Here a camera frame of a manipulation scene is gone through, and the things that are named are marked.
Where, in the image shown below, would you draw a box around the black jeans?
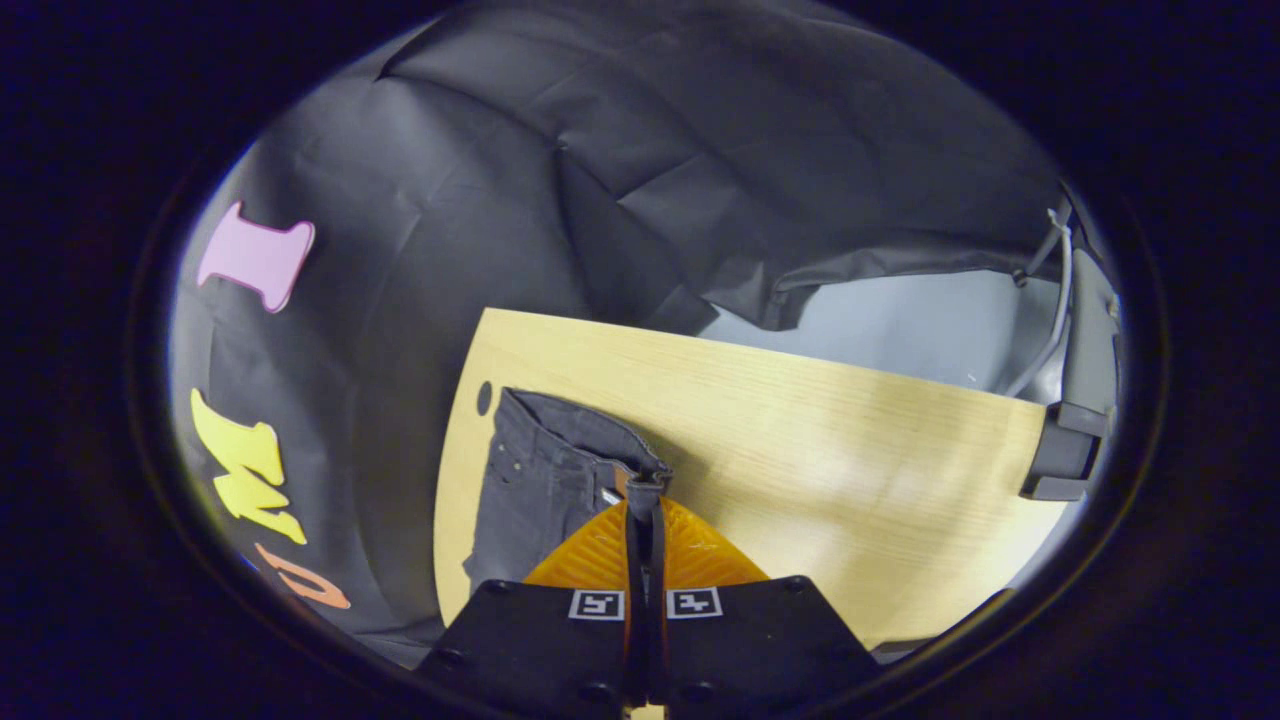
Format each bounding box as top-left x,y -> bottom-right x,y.
462,387 -> 674,601

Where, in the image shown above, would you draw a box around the grey plastic fixture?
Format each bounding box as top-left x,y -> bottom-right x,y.
1018,248 -> 1123,503

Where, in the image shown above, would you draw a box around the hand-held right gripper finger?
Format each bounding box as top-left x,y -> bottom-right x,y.
413,498 -> 646,720
648,495 -> 883,716

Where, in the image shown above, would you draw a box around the black backdrop cloth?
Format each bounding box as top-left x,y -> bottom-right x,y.
170,0 -> 1066,666

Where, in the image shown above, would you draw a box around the grey cable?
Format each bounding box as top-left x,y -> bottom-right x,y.
1003,208 -> 1076,399

